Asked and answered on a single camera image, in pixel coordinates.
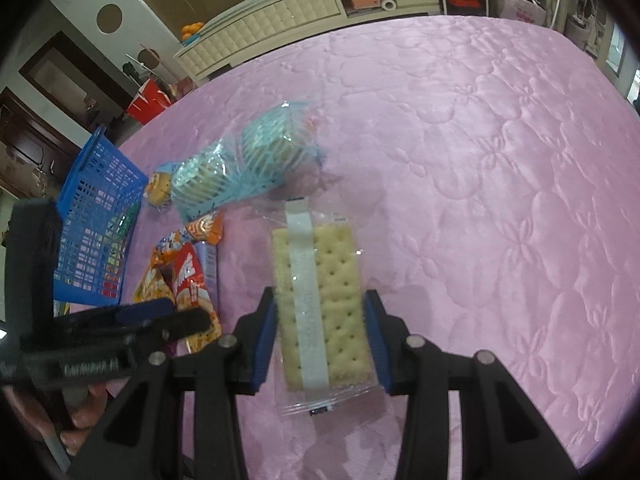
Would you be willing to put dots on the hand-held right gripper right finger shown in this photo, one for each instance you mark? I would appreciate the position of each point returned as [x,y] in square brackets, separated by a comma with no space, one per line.
[377,347]

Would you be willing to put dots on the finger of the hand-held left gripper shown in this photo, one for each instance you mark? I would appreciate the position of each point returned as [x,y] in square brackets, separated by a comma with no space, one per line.
[145,310]
[190,321]

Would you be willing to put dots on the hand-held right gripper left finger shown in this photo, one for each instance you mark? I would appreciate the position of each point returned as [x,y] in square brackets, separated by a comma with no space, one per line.
[264,345]

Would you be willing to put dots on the large orange snack packet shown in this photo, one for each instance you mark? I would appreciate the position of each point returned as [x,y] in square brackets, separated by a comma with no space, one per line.
[150,280]

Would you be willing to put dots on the red snack packet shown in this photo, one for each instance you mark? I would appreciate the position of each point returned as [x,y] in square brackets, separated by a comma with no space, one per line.
[190,280]

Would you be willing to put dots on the purple snack packet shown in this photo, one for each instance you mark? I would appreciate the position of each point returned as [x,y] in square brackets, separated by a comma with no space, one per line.
[210,265]

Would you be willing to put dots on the clear cracker packet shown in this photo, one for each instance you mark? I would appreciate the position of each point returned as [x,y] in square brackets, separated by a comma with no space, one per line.
[340,280]

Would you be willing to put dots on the blue plastic basket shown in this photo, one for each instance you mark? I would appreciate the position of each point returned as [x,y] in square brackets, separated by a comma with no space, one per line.
[100,195]

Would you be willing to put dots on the small orange snack packet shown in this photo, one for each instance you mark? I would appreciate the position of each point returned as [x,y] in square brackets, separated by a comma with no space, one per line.
[202,227]

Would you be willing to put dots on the small yellow cake packet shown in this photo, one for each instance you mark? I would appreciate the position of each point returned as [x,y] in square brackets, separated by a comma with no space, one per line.
[157,190]

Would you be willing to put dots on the light blue mesh cookie packet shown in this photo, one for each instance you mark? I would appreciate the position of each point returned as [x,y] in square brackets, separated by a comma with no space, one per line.
[205,180]
[280,152]

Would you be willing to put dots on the person's left hand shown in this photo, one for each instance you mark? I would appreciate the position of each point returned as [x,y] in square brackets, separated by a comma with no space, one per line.
[85,417]

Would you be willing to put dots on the red paper bag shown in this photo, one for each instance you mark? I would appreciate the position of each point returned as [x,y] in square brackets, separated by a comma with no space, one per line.
[147,102]

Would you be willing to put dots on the pink quilted bedspread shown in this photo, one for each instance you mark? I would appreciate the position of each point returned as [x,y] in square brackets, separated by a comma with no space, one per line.
[475,160]

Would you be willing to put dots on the pile of oranges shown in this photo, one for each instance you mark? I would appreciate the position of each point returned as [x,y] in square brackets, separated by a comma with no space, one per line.
[192,30]

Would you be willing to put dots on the cream tufted low cabinet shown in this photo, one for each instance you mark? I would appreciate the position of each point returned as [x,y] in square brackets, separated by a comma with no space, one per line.
[280,15]

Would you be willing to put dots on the white tape roll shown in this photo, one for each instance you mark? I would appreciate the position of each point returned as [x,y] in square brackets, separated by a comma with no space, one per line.
[390,4]

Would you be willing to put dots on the orange box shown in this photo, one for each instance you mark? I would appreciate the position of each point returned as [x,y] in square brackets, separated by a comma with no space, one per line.
[365,1]

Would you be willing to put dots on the white and pink shopping bag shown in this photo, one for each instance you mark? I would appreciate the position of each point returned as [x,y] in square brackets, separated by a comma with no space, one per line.
[522,10]

